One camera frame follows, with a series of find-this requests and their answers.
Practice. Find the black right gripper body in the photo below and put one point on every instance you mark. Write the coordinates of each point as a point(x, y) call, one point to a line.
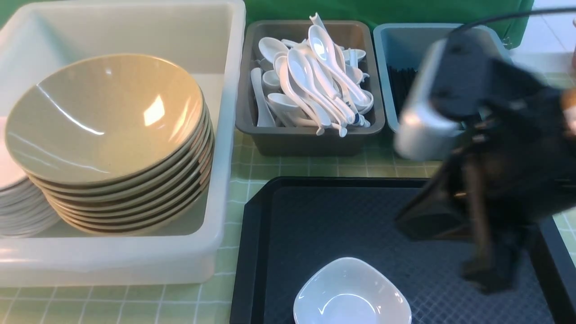
point(513, 165)

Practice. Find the white square dish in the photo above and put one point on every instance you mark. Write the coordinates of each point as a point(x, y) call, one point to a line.
point(350, 291)

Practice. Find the black chopsticks in bin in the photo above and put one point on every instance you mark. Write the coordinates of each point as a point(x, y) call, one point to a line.
point(401, 80)

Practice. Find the teal plastic chopstick bin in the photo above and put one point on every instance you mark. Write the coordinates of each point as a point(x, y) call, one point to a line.
point(463, 68)

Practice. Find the pile of white spoons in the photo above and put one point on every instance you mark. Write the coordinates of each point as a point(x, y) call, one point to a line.
point(314, 83)

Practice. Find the black serving tray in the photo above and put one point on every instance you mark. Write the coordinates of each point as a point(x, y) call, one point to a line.
point(294, 226)

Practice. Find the grey plastic spoon bin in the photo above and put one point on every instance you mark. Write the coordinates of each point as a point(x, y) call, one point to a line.
point(303, 141)

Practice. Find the large white plastic tub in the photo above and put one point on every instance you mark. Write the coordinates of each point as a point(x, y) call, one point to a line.
point(203, 36)

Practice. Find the green checkered tablecloth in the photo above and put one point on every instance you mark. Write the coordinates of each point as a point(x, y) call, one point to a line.
point(207, 303)

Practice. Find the stack of beige bowls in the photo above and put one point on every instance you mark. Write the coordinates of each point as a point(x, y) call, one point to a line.
point(119, 145)

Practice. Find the stack of white dishes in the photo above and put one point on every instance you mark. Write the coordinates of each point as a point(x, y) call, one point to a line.
point(24, 211)

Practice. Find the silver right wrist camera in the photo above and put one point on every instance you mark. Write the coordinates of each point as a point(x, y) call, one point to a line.
point(423, 134)

